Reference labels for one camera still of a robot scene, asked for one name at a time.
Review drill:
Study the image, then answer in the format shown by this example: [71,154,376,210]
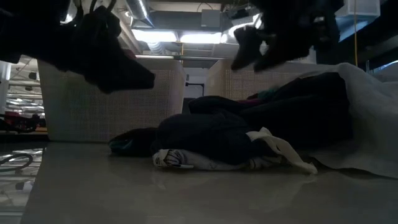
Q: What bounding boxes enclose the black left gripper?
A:
[73,5,123,47]

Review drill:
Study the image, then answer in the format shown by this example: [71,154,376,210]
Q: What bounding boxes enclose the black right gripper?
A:
[231,0,315,73]

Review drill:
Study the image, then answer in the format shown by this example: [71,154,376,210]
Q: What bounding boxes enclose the teal garment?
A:
[257,88,280,101]

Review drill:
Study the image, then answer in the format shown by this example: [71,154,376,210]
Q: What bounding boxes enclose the dark navy garment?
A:
[46,37,156,95]
[151,111,265,166]

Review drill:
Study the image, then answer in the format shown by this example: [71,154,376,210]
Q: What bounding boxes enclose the large white cloth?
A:
[295,62,398,180]

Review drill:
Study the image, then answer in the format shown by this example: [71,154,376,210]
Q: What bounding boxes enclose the white perforated plastic bin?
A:
[37,57,187,143]
[205,58,315,101]

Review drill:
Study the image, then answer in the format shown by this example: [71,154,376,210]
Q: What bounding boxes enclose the fluorescent ceiling light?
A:
[131,29,178,44]
[179,32,223,45]

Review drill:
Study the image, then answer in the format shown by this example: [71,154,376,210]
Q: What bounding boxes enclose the grey ceiling box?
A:
[200,9,221,29]

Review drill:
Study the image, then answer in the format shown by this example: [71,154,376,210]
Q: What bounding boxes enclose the grey horizontal pipe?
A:
[135,54,228,61]

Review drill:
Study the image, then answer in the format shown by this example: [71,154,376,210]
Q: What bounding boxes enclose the pale blue box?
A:
[334,0,381,43]

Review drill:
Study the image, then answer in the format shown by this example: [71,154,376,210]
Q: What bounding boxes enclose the white pillar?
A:
[0,60,12,115]

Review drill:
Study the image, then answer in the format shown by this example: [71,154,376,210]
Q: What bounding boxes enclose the black teal-lined garment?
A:
[108,126,160,157]

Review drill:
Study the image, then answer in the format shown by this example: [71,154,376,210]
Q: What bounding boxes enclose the red and black equipment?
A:
[0,110,47,134]

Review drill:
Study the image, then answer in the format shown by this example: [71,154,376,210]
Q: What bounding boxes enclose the white leaf print cloth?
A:
[151,126,318,175]

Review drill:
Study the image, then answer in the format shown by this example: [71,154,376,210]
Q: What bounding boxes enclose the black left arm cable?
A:
[88,0,118,15]

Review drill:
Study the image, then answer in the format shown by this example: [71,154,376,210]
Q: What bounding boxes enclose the silver ventilation duct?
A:
[125,0,155,28]
[59,0,78,25]

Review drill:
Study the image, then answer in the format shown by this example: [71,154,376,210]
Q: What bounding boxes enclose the ribbed flexible duct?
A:
[146,41,167,56]

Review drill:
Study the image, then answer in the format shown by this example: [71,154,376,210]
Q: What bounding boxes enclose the black pipe bracket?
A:
[185,82,206,98]

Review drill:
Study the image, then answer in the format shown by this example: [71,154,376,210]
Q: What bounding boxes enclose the black floor cable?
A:
[0,152,34,174]

